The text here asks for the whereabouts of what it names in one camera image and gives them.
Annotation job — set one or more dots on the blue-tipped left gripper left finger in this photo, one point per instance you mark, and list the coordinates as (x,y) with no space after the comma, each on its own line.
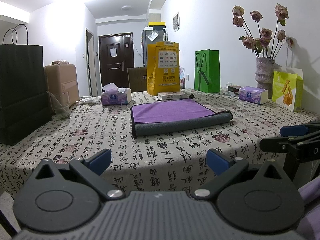
(89,171)

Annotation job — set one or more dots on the wall picture frame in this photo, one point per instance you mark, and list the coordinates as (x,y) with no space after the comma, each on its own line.
(176,22)

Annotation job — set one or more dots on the black paper shopping bag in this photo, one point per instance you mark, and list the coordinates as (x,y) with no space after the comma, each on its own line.
(24,100)

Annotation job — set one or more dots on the clear glass cup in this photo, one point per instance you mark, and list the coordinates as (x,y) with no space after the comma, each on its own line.
(60,104)

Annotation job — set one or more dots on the calligraphy print tablecloth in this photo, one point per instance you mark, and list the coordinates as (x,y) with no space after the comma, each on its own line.
(161,162)

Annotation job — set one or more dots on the grey refrigerator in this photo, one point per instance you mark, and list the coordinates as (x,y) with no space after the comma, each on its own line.
(150,37)

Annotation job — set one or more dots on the purple tissue pack right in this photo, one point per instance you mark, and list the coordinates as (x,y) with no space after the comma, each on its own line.
(258,96)

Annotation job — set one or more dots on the dark brown entrance door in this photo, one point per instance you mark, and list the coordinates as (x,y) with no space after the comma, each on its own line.
(116,56)

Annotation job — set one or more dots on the round ceiling lamp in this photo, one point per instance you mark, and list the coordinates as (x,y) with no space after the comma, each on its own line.
(126,8)

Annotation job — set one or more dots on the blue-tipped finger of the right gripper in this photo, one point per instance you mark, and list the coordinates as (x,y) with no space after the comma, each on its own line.
(294,131)

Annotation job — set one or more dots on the yellow paper bag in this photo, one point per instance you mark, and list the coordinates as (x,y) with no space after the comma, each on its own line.
(163,68)

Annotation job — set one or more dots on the brown storage box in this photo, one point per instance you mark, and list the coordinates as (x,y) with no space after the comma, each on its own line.
(137,78)

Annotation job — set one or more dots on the yellow box on refrigerator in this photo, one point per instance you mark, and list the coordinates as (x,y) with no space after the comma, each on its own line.
(157,24)

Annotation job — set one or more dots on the purple tissue pack left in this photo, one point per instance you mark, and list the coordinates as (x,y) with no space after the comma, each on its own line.
(113,95)

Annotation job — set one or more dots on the lime green gift box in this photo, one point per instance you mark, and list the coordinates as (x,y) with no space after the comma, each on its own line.
(287,88)

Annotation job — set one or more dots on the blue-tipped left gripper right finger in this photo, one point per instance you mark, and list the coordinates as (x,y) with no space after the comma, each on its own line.
(227,171)

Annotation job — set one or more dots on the purple and grey towel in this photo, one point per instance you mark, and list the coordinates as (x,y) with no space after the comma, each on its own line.
(174,116)

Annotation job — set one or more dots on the white book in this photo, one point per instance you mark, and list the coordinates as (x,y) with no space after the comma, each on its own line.
(171,96)

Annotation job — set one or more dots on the pink hard-shell suitcase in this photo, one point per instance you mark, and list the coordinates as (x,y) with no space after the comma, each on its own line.
(62,77)

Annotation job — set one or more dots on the crumpled white tissue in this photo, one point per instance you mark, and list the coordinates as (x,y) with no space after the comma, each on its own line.
(91,101)

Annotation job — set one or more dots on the grey textured vase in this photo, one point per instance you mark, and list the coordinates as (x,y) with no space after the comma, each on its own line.
(264,74)

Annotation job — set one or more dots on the purple tissue pack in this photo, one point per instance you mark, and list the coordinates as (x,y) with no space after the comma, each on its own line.
(113,95)
(258,96)

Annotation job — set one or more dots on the green paper shopping bag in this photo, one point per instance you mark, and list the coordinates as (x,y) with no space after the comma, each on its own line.
(207,71)

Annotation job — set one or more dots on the dark flat box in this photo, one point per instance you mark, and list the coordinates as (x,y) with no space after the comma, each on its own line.
(233,88)

